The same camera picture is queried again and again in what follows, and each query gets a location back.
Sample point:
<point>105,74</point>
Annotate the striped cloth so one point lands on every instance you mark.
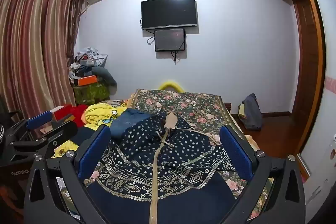
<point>116,103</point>

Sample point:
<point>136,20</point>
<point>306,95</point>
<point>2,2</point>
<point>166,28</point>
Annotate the red and white box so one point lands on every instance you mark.
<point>57,112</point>

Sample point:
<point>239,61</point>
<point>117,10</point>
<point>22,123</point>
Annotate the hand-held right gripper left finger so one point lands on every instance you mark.
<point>94,153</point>

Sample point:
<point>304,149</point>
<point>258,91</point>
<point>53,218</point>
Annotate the yellow printed garment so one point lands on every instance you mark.
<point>97,112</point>

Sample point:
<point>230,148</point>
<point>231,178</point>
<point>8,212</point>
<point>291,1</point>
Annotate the striped pink curtain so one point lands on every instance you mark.
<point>34,43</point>

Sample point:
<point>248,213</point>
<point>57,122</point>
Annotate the blue jeans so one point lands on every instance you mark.
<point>126,121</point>

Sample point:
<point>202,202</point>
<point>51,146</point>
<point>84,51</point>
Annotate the orange box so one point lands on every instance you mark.
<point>88,80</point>

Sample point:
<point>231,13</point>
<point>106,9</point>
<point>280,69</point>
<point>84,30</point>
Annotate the floral bedspread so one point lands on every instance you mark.
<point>194,106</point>

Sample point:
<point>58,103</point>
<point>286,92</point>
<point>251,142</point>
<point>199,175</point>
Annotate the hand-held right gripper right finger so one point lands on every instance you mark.
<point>236,153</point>

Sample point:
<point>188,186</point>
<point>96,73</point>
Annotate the small black wall monitor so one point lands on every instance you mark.
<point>169,40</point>

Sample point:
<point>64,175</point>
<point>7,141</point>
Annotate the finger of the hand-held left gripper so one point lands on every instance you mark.
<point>39,119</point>
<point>65,131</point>

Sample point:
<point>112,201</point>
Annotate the wooden door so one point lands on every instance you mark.
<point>307,56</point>

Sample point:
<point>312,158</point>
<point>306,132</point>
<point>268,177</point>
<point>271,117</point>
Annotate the red garment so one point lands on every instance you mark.
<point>76,113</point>

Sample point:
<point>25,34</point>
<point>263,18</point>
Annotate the grey bag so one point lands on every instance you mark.
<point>252,111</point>

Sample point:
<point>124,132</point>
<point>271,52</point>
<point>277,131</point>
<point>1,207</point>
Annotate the pile of assorted clothes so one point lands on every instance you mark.
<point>88,58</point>

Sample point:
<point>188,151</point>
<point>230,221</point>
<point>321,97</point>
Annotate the black wall television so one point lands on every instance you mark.
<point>169,12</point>

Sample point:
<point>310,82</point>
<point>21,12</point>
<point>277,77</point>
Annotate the beige fabric belt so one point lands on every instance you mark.
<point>170,121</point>

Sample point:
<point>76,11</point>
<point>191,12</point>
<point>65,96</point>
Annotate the green cloth-covered cabinet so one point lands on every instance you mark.
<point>90,94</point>

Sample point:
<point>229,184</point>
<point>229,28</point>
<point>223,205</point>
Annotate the yellow paper bag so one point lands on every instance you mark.
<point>241,111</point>

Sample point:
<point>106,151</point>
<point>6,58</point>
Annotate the navy patterned dress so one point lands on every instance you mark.
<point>141,145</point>

